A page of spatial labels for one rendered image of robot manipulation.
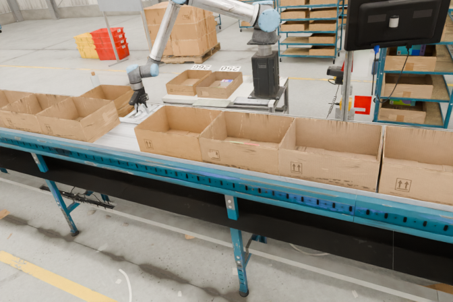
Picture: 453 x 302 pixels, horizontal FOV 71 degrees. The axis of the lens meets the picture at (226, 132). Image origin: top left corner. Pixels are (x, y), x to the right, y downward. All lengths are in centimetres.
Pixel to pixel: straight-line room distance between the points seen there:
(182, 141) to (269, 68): 114
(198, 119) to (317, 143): 67
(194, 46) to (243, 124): 464
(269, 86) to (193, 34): 385
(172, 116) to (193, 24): 436
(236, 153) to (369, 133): 61
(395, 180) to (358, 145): 33
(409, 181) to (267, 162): 55
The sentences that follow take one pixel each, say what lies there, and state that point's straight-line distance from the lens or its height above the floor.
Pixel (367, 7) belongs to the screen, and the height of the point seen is 147.
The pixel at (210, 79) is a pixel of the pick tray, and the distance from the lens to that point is 293.
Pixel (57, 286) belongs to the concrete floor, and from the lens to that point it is 260.
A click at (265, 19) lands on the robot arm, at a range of 221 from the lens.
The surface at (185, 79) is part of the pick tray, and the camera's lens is 314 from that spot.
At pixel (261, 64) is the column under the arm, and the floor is 102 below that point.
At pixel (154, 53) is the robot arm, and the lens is 244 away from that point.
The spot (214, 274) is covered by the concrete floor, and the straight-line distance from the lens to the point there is 224.
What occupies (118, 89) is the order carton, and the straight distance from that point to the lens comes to 289.
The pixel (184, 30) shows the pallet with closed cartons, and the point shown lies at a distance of 628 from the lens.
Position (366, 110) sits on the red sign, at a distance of 220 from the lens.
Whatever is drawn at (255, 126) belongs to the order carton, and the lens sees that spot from 168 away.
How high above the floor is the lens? 179
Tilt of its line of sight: 29 degrees down
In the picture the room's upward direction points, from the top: 8 degrees counter-clockwise
